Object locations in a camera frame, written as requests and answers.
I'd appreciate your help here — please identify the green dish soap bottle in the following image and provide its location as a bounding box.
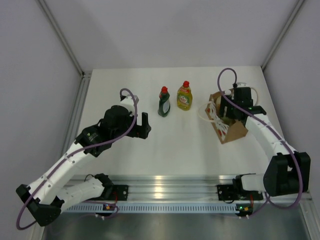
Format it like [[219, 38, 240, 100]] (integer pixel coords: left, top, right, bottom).
[[157, 86, 171, 117]]

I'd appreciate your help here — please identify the clear red-capped bottle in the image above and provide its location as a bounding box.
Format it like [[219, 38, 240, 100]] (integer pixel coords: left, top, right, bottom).
[[176, 81, 193, 111]]

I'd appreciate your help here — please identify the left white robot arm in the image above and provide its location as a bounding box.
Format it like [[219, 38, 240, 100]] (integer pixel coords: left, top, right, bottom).
[[16, 105, 151, 227]]

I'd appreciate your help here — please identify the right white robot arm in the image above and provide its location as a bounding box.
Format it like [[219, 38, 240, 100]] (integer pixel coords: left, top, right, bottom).
[[220, 87, 311, 199]]

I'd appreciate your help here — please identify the cream pump lotion bottle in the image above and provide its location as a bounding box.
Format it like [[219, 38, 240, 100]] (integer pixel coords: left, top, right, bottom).
[[215, 89, 232, 111]]

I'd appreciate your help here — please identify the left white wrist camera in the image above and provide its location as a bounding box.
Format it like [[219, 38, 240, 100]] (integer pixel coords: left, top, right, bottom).
[[119, 95, 135, 112]]

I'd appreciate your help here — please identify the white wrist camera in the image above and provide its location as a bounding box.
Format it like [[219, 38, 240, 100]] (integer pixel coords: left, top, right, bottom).
[[232, 82, 248, 88], [119, 95, 135, 112]]

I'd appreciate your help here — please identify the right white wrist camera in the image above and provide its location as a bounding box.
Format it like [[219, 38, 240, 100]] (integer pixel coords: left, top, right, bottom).
[[232, 82, 248, 88]]

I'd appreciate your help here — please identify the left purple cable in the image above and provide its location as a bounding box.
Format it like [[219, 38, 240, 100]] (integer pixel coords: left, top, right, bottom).
[[16, 88, 139, 230]]

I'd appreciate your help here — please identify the purple cable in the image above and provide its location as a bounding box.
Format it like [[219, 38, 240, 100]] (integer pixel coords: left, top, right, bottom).
[[16, 88, 139, 230], [216, 67, 305, 218]]

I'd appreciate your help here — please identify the aluminium mounting rail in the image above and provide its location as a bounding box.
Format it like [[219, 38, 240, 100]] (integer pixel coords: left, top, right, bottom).
[[63, 174, 313, 202]]

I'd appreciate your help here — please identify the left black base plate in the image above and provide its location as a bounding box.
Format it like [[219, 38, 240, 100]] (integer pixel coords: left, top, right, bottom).
[[109, 184, 129, 202]]

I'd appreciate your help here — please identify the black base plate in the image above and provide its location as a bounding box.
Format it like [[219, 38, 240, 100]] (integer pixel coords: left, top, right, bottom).
[[216, 184, 237, 204], [109, 184, 129, 202]]

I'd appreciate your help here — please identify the left aluminium frame post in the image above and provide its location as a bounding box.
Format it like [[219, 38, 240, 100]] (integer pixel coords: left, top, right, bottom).
[[34, 0, 85, 76]]

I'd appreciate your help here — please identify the aluminium frame post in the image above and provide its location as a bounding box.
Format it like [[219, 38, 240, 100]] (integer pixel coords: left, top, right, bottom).
[[260, 0, 307, 72], [34, 0, 85, 76]]

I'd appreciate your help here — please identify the white slotted cable duct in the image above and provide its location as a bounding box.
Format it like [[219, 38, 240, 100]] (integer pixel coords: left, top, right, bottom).
[[66, 202, 253, 216]]

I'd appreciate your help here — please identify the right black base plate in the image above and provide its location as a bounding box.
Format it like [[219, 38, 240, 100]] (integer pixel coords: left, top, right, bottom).
[[216, 184, 237, 204]]

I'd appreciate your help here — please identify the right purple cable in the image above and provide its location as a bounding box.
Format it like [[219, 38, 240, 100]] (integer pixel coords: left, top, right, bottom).
[[216, 67, 305, 218]]

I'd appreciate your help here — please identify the right aluminium frame post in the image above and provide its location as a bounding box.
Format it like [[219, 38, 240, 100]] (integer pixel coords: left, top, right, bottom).
[[260, 0, 307, 72]]

